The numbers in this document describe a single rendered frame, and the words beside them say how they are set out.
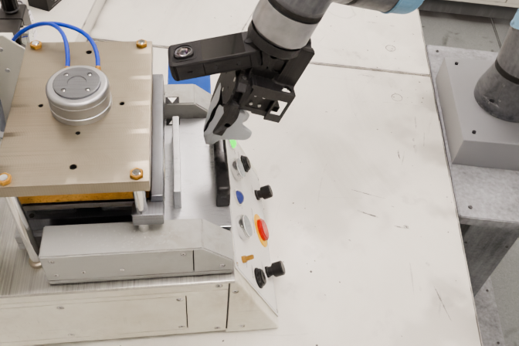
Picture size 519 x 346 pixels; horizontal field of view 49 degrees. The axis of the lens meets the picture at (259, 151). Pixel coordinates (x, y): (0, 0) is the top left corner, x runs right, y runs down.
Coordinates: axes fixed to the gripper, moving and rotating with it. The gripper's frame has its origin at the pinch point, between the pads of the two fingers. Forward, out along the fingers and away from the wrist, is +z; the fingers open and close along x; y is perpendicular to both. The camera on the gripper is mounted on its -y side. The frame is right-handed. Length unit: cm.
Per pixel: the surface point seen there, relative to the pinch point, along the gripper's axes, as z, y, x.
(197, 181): 7.2, 1.2, -2.6
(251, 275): 14.5, 12.2, -13.1
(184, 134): 7.8, -0.3, 7.1
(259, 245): 19.2, 16.8, -4.0
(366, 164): 15.5, 42.7, 17.7
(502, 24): 43, 187, 171
